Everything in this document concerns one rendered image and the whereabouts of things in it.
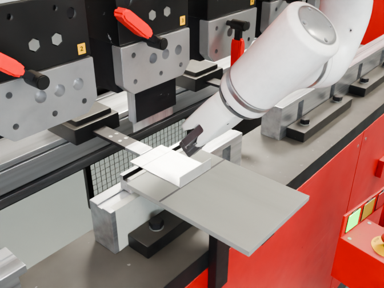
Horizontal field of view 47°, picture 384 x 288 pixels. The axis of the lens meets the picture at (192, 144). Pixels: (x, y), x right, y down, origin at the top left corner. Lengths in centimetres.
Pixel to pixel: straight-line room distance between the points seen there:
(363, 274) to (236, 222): 44
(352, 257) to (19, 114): 77
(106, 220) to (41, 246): 146
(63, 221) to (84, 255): 152
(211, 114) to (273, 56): 14
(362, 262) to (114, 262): 54
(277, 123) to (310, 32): 65
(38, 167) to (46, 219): 143
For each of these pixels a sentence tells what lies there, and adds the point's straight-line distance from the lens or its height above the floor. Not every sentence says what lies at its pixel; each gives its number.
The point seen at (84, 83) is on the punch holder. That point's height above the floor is 122.
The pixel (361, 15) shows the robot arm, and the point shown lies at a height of 131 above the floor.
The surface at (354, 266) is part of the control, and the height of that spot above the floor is 73.
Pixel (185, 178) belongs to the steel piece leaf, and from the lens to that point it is 78.
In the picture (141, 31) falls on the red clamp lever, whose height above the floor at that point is 128.
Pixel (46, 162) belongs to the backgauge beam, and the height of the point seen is 95.
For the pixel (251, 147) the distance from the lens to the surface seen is 116.
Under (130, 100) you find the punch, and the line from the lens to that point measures 76.
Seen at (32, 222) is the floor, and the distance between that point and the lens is 241.
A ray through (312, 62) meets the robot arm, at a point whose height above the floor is 127.
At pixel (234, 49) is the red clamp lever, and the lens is 83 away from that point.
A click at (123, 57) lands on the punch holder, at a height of 124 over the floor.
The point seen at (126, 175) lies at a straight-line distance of 82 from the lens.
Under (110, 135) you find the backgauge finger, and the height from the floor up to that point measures 100.
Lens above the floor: 145
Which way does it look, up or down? 30 degrees down
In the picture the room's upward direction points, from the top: straight up
